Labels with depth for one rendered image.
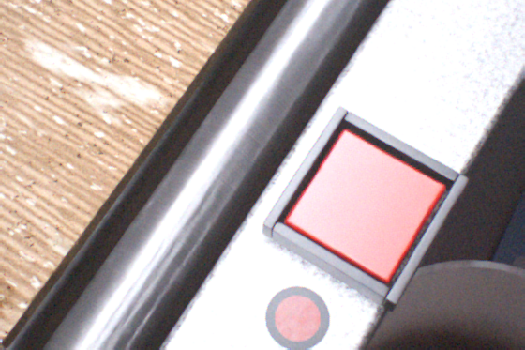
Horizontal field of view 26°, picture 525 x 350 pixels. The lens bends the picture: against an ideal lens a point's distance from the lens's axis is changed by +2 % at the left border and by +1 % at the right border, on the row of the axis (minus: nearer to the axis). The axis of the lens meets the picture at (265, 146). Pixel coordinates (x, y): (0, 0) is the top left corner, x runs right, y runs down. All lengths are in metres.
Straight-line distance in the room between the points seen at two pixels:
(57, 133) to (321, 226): 0.14
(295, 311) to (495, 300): 0.70
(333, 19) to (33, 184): 0.18
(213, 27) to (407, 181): 0.13
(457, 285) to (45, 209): 0.71
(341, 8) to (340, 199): 0.11
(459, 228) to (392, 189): 0.99
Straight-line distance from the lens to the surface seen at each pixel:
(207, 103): 0.64
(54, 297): 0.58
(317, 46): 0.61
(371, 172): 0.57
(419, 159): 0.57
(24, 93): 0.58
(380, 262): 0.56
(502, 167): 1.60
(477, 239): 1.56
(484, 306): 1.27
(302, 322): 0.56
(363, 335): 0.56
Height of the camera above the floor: 1.46
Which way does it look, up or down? 69 degrees down
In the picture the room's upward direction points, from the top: 3 degrees clockwise
